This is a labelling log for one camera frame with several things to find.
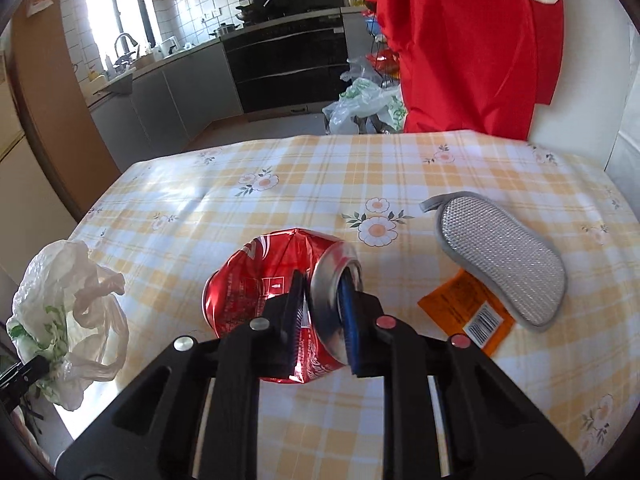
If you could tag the silver scouring pad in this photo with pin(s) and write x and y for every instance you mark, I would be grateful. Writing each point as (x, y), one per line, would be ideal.
(495, 260)

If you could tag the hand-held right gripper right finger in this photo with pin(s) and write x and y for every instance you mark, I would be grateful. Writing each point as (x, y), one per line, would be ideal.
(350, 332)

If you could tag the kitchen window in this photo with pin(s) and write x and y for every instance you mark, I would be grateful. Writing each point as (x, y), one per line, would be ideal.
(110, 5)

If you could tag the grey kitchen cabinets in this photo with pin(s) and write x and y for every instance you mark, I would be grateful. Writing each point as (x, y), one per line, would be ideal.
(170, 100)

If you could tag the red jacket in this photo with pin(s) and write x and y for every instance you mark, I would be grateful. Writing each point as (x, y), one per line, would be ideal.
(450, 50)

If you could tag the kitchen faucet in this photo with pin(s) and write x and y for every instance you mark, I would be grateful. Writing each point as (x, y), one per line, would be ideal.
(122, 42)

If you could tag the black wok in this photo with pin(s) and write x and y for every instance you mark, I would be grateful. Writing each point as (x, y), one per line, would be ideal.
(250, 10)

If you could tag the black built-in oven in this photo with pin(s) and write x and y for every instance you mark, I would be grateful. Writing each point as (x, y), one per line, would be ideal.
(285, 65)

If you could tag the steel pot with lid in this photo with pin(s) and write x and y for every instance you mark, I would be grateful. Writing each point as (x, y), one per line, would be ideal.
(225, 30)

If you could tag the white green plastic bag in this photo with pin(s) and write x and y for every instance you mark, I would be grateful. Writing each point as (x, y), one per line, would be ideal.
(45, 285)

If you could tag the clear plastic bag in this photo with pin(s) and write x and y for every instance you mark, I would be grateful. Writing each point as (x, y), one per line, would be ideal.
(360, 67)

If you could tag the yellow checked floral tablecloth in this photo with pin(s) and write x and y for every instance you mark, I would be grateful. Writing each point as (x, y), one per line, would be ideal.
(300, 185)

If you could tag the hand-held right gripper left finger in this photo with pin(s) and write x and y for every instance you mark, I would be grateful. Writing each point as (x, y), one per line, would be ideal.
(295, 320)

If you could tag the green printed plastic bags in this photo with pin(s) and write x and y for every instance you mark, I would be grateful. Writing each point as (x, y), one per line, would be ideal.
(360, 105)

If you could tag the orange packet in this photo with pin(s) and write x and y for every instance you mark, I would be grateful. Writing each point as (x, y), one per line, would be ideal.
(450, 305)

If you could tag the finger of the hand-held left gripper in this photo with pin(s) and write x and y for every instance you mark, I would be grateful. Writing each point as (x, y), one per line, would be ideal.
(25, 372)

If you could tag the wooden door frame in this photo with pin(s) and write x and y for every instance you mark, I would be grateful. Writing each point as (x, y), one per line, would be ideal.
(55, 110)

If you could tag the crushed red drink can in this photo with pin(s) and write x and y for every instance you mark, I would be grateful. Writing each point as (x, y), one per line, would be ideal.
(240, 295)

